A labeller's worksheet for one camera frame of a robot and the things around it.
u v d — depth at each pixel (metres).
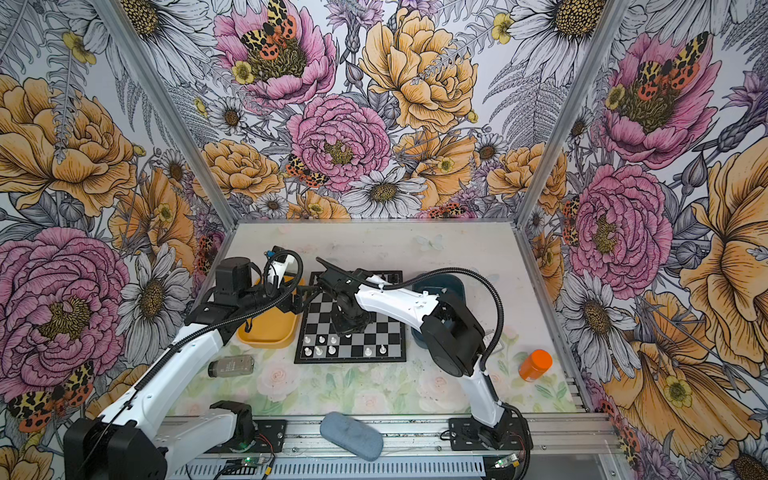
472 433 0.70
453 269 0.52
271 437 0.73
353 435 0.72
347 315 0.74
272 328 0.88
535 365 0.76
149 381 0.45
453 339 0.50
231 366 0.81
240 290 0.62
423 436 0.76
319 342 0.88
